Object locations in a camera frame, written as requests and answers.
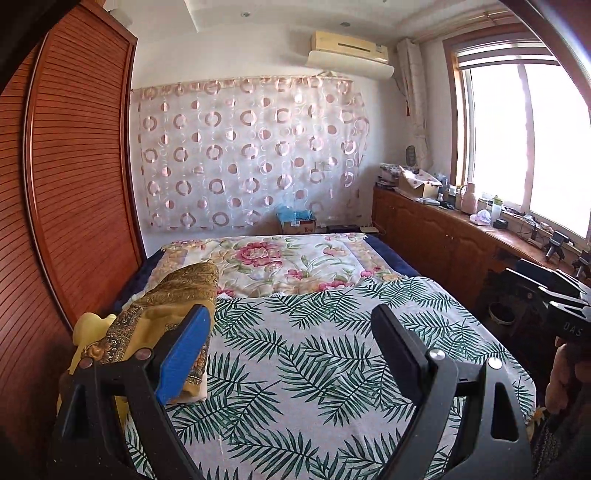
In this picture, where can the long wooden cabinet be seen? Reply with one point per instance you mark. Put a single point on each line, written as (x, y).
(425, 226)

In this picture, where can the round waste bin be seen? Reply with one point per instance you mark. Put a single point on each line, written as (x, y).
(501, 314)

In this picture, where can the yellow plush toy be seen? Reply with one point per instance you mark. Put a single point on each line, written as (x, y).
(90, 327)

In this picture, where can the floral quilt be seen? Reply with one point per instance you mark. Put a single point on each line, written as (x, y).
(277, 258)

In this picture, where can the wooden framed window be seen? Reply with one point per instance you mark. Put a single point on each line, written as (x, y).
(498, 138)

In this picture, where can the small tripod camera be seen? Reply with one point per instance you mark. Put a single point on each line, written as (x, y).
(582, 263)
(556, 244)

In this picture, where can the tied white window curtain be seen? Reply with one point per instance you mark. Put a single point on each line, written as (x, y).
(412, 92)

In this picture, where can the open cardboard box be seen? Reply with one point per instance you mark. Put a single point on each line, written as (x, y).
(420, 187)

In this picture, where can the small black box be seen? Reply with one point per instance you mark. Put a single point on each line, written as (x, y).
(500, 224)

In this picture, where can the flat black device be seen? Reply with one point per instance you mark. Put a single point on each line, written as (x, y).
(342, 228)

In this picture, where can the golden patterned garment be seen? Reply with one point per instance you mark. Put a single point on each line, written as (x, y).
(152, 300)

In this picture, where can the stack of small boxes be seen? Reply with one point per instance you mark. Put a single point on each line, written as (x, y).
(388, 175)

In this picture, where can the circle pattern sheer curtain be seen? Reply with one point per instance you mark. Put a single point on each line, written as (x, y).
(244, 147)

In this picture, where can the palm leaf print sheet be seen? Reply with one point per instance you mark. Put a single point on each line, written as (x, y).
(300, 360)

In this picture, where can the white air deflector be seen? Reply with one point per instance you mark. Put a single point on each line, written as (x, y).
(351, 65)

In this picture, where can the green capped bottle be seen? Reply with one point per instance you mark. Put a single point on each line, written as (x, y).
(497, 210)

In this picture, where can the dark round fan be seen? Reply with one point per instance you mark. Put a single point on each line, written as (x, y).
(411, 155)

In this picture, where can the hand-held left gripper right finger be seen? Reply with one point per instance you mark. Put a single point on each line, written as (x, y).
(397, 346)

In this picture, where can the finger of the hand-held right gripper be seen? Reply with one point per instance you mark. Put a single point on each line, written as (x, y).
(540, 272)
(521, 284)

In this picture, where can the white crumpled bag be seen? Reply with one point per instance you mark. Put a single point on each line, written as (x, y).
(480, 218)

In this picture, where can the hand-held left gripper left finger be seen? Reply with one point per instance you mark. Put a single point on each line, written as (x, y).
(182, 355)

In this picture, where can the wall air conditioner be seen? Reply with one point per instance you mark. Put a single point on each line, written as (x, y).
(346, 42)

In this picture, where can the person's right hand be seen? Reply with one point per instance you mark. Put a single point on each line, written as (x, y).
(561, 378)

